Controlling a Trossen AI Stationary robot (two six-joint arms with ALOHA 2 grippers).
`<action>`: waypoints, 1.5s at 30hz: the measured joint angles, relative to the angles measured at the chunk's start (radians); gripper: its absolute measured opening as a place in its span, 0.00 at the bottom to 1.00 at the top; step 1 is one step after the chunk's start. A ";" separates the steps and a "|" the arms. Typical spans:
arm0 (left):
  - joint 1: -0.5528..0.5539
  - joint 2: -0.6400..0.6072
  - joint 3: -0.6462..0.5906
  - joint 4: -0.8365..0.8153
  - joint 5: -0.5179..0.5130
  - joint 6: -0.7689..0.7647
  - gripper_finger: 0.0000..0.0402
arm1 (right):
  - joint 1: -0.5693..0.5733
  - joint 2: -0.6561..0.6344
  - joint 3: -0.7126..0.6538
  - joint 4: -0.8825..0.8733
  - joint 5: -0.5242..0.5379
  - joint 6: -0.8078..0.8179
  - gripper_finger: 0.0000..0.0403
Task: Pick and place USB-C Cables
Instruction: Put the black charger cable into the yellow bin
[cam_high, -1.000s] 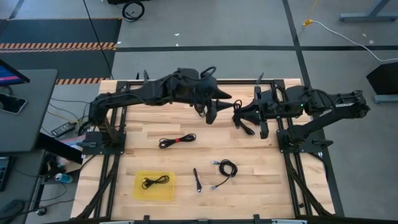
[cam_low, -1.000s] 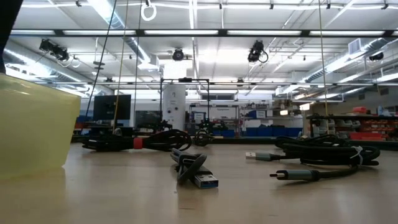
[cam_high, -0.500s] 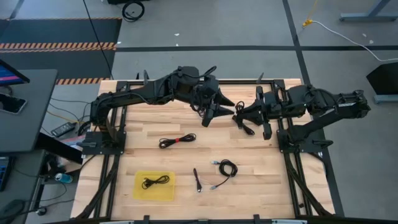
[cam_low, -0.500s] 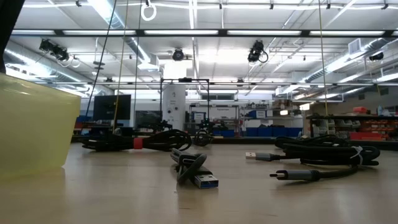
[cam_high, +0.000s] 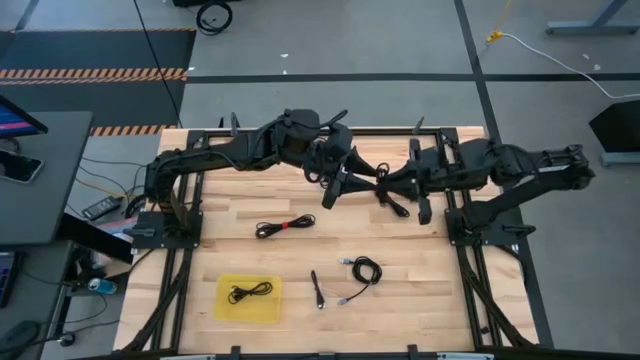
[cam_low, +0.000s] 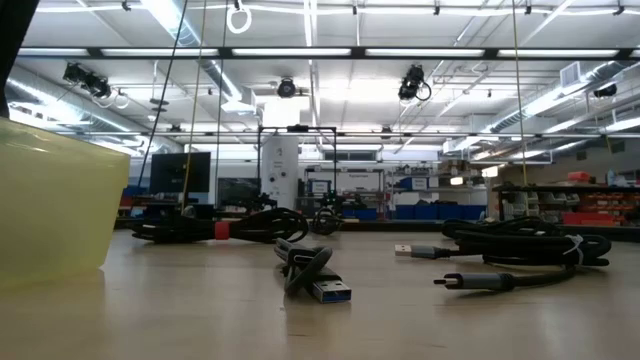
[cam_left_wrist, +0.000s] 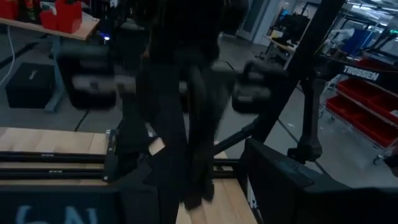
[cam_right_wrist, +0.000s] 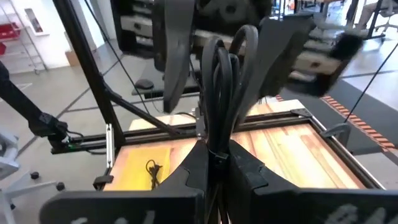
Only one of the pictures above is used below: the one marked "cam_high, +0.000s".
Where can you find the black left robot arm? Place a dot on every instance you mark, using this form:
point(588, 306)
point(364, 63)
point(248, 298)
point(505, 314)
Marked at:
point(225, 150)

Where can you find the black power adapter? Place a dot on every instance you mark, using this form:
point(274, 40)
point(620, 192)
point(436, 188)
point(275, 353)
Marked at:
point(100, 207)

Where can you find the black box on grey stand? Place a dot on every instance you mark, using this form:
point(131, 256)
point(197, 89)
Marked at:
point(620, 127)

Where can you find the grey metal desk leg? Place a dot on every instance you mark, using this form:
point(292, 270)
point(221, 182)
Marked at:
point(590, 26)

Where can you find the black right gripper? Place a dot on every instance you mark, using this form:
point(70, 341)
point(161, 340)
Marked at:
point(430, 175)

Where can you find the grey side desk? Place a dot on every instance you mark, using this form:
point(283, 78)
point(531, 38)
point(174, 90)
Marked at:
point(45, 200)

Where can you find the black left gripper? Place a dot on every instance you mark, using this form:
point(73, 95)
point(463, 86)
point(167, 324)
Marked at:
point(332, 155)

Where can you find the blue capped water bottle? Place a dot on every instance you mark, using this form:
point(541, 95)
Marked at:
point(102, 286)

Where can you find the black smartphone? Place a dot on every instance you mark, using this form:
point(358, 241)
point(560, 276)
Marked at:
point(17, 167)

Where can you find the translucent yellow plastic tray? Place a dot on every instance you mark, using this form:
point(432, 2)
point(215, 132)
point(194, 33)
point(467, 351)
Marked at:
point(250, 312)

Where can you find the black mat with hazard stripes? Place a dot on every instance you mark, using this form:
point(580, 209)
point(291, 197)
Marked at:
point(100, 50)

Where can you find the computer monitor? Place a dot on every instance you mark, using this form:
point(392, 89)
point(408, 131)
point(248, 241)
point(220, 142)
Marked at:
point(15, 122)

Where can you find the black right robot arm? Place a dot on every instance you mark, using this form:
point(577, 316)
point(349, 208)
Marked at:
point(525, 165)

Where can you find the black metal table frame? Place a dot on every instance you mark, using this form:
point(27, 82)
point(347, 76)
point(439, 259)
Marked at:
point(390, 131)

